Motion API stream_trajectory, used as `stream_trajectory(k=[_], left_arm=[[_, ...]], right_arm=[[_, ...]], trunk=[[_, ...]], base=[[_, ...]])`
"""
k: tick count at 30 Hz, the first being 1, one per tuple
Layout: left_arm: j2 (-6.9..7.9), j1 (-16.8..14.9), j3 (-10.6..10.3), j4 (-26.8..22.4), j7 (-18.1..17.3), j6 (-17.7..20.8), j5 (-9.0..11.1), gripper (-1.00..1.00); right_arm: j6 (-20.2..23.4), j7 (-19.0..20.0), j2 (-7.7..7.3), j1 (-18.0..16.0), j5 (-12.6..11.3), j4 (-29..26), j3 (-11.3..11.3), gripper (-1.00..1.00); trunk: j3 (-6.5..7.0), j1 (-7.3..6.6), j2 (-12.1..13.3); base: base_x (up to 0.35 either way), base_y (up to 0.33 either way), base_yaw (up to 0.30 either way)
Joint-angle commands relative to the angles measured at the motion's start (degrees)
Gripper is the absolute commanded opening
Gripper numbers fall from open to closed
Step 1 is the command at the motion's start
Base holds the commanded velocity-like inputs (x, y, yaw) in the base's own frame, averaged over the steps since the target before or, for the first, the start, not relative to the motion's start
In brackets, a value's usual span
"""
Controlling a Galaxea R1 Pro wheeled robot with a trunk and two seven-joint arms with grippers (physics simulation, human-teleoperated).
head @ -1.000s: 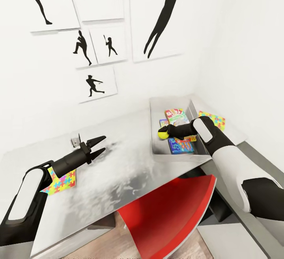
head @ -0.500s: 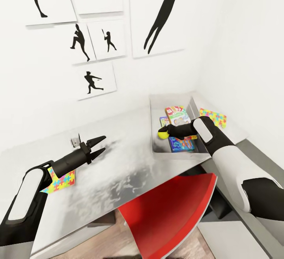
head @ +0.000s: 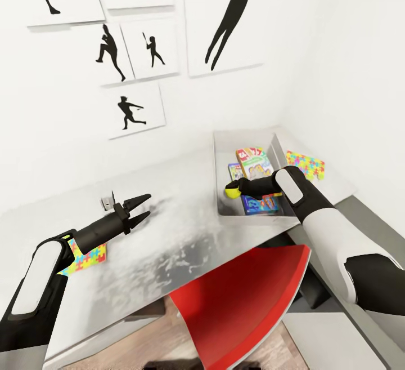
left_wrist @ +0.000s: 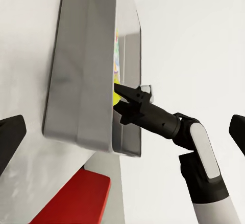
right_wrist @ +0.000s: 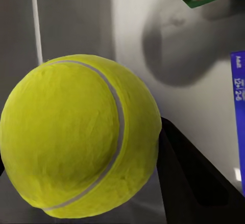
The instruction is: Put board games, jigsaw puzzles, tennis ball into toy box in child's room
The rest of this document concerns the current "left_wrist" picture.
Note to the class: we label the toy box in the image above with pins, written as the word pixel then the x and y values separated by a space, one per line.
pixel 80 103

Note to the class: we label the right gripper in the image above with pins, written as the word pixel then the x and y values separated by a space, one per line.
pixel 139 110

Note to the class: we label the swivel chair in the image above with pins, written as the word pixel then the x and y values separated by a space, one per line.
pixel 82 200

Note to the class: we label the desk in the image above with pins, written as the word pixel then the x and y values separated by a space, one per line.
pixel 40 168

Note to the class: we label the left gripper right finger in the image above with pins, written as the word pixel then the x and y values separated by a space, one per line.
pixel 237 131

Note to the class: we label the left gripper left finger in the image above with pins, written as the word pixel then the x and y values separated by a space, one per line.
pixel 12 132

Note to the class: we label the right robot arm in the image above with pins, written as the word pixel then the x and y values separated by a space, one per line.
pixel 210 199

